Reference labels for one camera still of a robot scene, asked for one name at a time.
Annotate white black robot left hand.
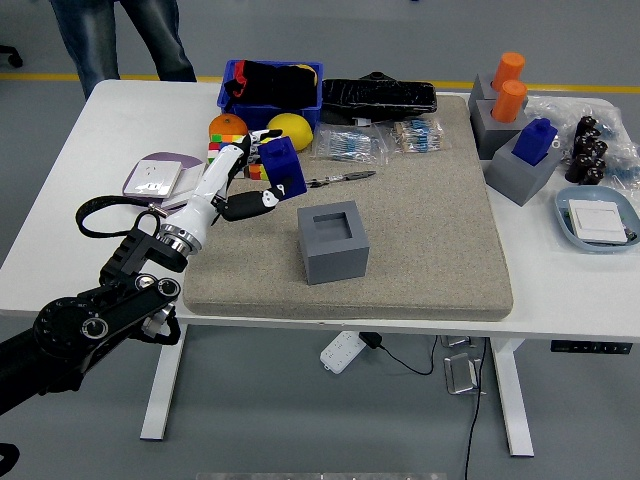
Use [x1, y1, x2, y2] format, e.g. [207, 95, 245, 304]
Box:
[164, 128, 294, 251]

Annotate blue square seal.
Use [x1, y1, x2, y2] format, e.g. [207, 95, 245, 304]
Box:
[510, 117, 559, 167]
[257, 135, 307, 202]

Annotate grey cube seal holder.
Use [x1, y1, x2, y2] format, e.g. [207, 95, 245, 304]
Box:
[468, 73, 529, 109]
[296, 200, 371, 286]
[469, 98, 531, 161]
[484, 133, 564, 207]

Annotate orange cylinder seal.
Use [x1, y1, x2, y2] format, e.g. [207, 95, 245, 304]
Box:
[490, 79, 529, 124]
[491, 51, 527, 93]

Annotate purple tray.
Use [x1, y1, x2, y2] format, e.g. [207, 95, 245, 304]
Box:
[121, 151, 206, 217]

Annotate colourful puzzle cube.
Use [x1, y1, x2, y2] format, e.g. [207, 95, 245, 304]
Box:
[207, 133, 247, 174]
[243, 160, 271, 182]

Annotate orange fruit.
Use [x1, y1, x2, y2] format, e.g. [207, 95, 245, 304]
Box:
[208, 113, 250, 144]

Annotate blue plastic bin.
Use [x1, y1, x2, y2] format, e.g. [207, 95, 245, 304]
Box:
[216, 59, 325, 132]

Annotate yellow lemon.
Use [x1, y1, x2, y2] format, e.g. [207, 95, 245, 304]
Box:
[266, 113, 315, 153]

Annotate black red cloth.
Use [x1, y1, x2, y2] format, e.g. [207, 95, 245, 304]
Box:
[223, 60, 318, 109]

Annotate black pen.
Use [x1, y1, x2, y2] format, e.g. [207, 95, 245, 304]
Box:
[304, 170, 377, 189]

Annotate clear bag blue resistors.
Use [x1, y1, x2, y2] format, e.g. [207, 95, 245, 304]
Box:
[309, 123, 390, 167]

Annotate person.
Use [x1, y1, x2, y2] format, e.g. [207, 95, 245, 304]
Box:
[49, 0, 198, 99]

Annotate white table leg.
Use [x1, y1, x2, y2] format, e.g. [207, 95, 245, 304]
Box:
[139, 322, 189, 441]
[488, 338, 535, 457]

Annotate white power strip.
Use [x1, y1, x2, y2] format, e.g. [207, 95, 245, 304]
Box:
[319, 330, 365, 375]

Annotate clear bag mixed resistors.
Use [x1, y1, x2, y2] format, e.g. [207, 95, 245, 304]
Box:
[387, 118, 451, 155]

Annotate grey-brown foam mat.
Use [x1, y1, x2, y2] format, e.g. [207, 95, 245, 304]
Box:
[182, 94, 515, 323]

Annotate black rounded floor object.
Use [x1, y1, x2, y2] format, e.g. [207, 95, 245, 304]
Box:
[0, 442, 21, 477]

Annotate light blue tray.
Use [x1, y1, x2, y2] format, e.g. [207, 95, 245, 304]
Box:
[554, 186, 640, 255]

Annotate clear plastic bag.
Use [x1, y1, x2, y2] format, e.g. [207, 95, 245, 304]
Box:
[524, 95, 621, 151]

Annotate black table control panel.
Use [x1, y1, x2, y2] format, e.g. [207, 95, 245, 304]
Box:
[550, 339, 634, 355]

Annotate clear bag blue parts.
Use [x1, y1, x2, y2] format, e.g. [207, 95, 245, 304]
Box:
[602, 124, 640, 194]

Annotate white switch plate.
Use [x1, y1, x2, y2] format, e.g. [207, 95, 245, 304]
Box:
[149, 167, 206, 211]

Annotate white wall socket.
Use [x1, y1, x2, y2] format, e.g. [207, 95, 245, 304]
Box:
[123, 159, 184, 199]

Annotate black plug with cord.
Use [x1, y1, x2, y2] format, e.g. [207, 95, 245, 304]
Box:
[359, 332, 439, 376]

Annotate large metal floor bracket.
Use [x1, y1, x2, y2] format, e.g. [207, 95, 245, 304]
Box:
[443, 352, 484, 396]

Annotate black floor cable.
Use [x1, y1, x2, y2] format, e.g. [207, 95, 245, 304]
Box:
[463, 338, 489, 480]

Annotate white switch panel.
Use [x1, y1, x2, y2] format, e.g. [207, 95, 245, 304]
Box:
[567, 198, 630, 245]

